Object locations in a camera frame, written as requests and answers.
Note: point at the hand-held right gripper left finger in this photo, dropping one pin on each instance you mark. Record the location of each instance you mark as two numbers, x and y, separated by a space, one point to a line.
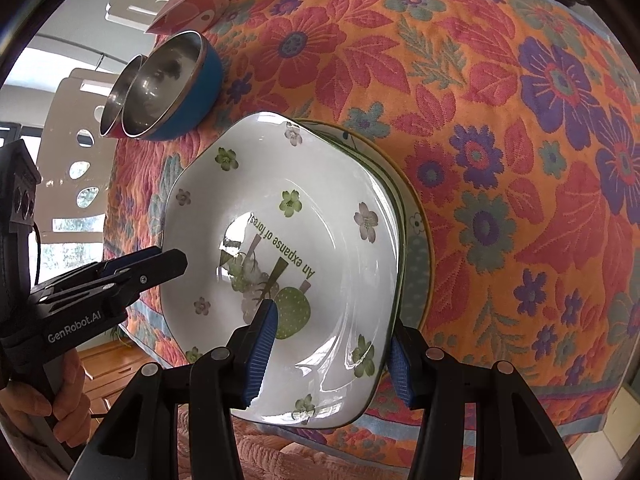
260 355

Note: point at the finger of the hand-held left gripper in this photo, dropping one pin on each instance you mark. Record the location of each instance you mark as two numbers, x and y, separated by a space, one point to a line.
132 259
160 265

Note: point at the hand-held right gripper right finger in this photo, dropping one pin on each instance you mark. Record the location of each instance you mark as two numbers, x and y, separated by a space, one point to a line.
400 370

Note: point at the round blue leaf plate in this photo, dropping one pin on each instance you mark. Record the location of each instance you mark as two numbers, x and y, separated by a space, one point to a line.
417 265

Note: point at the red steel bowl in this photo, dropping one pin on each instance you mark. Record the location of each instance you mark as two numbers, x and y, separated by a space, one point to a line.
117 100

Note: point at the blue steel bowl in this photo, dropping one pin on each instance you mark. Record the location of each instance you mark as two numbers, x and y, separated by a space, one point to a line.
200 90

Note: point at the pink dotted bowl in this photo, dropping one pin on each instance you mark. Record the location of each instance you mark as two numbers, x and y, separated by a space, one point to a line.
192 7

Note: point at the person's left hand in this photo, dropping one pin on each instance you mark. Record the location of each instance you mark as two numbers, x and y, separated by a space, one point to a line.
30 410

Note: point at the orange floral table mat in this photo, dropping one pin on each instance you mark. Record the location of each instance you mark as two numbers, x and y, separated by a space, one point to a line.
500 160

